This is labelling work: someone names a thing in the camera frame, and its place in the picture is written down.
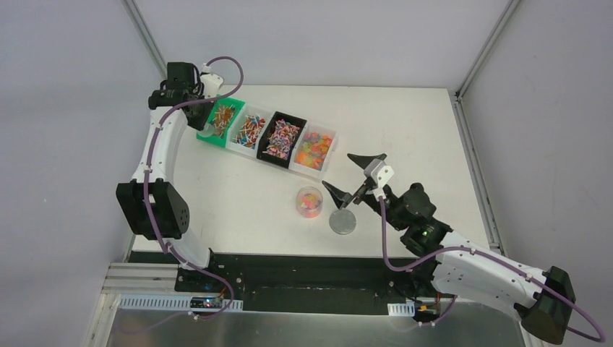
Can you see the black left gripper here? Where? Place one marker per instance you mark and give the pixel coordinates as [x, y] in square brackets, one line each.
[198, 117]

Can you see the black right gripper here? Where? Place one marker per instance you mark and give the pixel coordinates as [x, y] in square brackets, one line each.
[342, 198]

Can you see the translucent plastic scoop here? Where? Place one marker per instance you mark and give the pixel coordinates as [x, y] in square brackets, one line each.
[207, 131]

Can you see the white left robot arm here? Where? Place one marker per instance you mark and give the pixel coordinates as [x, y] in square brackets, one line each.
[152, 206]

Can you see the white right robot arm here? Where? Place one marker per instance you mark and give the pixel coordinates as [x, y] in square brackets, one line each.
[414, 241]

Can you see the green candy bin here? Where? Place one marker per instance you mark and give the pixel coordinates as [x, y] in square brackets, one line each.
[221, 118]

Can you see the clear jar lid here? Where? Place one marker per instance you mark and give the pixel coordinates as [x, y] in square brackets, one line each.
[342, 221]

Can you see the white star candy bin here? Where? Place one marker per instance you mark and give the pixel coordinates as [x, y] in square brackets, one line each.
[312, 153]

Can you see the clear plastic jar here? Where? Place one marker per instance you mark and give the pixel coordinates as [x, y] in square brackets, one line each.
[309, 202]

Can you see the white lollipop bin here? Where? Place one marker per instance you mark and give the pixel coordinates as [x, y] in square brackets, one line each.
[247, 129]

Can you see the black swirl lollipop bin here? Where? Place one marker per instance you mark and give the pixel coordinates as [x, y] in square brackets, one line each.
[279, 139]

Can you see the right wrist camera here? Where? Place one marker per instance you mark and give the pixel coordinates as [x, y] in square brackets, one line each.
[378, 174]

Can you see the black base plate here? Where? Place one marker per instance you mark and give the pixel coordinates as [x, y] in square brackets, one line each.
[321, 285]

